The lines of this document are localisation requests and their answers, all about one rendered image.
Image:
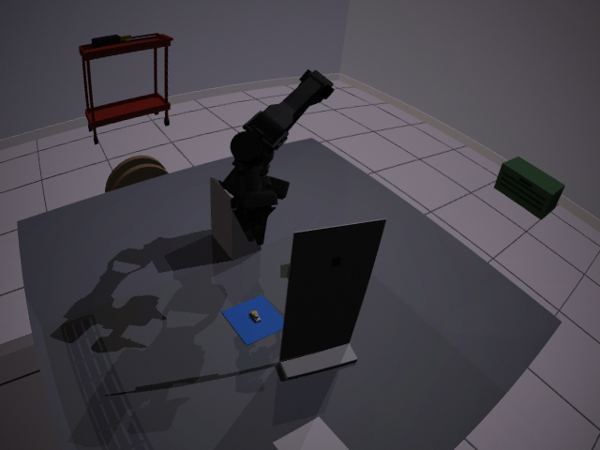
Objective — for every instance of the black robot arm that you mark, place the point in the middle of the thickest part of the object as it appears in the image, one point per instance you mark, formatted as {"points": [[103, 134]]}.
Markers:
{"points": [[268, 130]]}

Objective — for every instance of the black panel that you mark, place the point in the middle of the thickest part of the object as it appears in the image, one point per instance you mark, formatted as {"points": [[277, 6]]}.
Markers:
{"points": [[329, 274]]}

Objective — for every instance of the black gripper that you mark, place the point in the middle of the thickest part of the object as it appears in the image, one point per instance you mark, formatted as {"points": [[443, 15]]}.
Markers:
{"points": [[252, 203]]}

